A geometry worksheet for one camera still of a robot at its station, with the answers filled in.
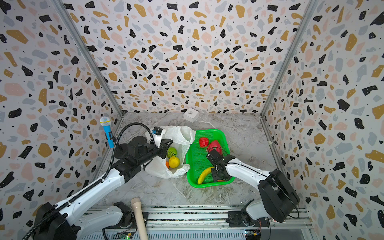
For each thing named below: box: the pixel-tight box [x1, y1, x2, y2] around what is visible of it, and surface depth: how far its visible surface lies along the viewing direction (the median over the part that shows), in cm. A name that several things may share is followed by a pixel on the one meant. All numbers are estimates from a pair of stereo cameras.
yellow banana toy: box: [197, 166, 215, 185], surface depth 87 cm
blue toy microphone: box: [100, 116, 115, 149], surface depth 83 cm
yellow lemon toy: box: [168, 156, 181, 169], surface depth 90 cm
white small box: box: [183, 108, 200, 123], surface depth 119 cm
